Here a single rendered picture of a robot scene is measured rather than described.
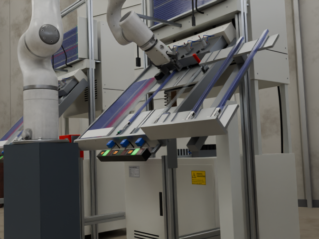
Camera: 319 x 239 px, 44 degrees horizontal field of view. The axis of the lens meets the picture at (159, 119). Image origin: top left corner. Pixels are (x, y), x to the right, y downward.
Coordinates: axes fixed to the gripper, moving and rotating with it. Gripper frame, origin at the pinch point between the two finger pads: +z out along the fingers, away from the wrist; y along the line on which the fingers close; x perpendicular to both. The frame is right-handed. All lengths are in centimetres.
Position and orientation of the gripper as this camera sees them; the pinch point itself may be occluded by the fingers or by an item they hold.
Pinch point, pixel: (172, 69)
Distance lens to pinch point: 176.2
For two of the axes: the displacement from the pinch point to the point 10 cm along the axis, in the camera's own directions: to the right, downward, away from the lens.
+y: -6.4, 0.8, 7.7
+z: 6.3, 6.3, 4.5
